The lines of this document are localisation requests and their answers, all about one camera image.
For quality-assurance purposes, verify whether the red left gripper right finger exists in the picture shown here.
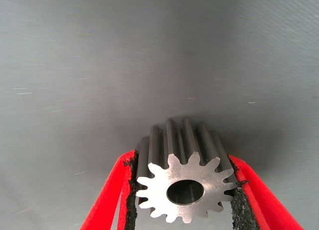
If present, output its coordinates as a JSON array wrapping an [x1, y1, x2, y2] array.
[[225, 154, 305, 230]]

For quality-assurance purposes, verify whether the steel planetary gear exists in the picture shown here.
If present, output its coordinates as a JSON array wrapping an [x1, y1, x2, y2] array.
[[135, 117, 237, 225]]

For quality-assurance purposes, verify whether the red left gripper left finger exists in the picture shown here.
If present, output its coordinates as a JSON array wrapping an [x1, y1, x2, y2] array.
[[79, 149, 140, 230]]

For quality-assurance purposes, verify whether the dark grey table cloth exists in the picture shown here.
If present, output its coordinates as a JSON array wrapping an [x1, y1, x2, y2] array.
[[0, 0, 319, 230]]

